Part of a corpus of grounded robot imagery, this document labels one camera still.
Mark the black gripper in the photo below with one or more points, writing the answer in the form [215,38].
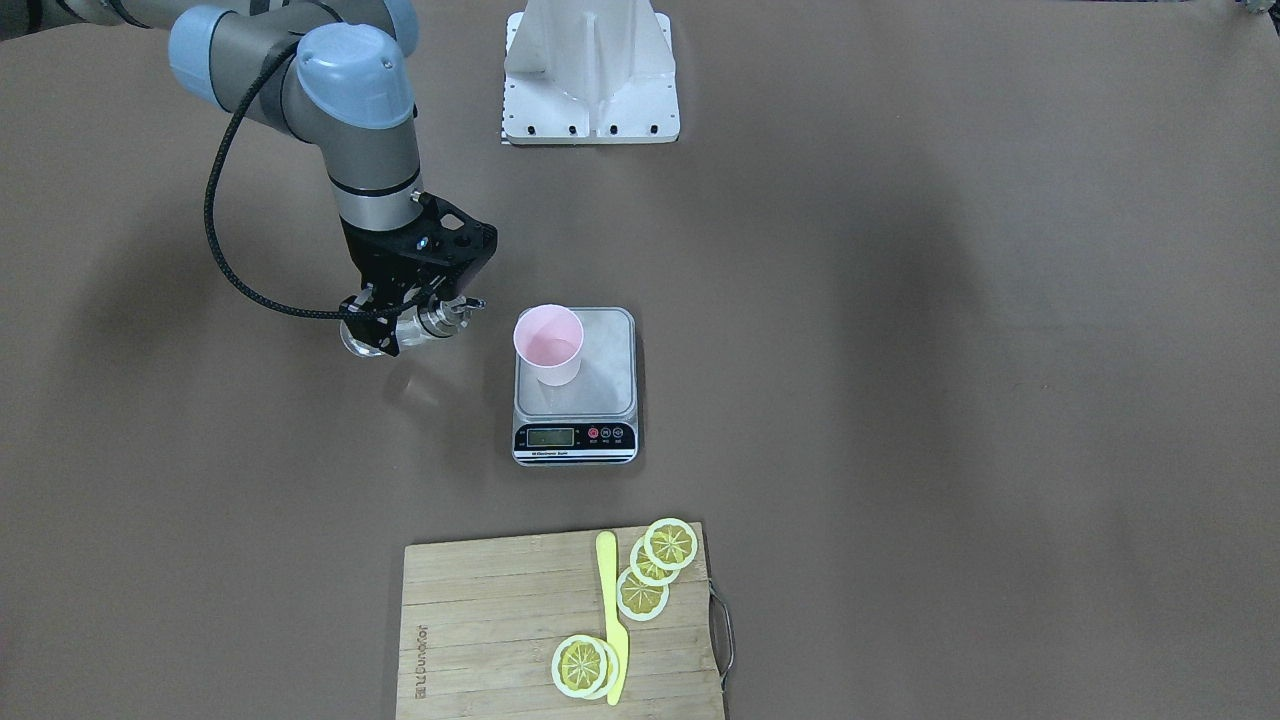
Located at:
[372,266]

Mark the pink plastic cup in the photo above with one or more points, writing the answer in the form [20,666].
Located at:
[549,339]

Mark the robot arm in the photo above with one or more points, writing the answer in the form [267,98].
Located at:
[332,74]

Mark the silver digital kitchen scale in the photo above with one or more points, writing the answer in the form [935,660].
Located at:
[594,419]

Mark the bamboo cutting board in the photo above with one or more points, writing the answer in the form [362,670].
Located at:
[480,622]

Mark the yellow plastic knife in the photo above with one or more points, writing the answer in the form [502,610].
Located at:
[616,635]

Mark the lemon slice on board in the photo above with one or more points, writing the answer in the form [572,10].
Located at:
[582,667]

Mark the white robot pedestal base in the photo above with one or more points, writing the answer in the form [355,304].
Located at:
[589,73]

